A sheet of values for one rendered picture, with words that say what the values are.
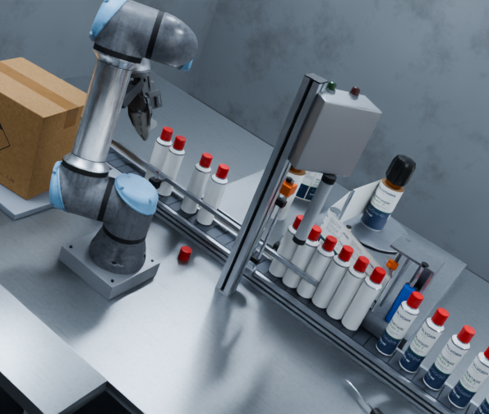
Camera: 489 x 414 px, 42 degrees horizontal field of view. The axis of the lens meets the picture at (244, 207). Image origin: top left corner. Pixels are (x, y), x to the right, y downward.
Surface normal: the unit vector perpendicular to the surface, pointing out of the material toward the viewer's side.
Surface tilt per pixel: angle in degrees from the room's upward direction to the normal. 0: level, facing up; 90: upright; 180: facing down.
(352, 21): 90
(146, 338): 0
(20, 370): 0
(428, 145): 90
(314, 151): 90
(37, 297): 0
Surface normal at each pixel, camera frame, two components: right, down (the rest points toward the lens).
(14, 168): -0.42, 0.33
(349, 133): 0.32, 0.58
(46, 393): 0.33, -0.81
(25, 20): 0.77, 0.53
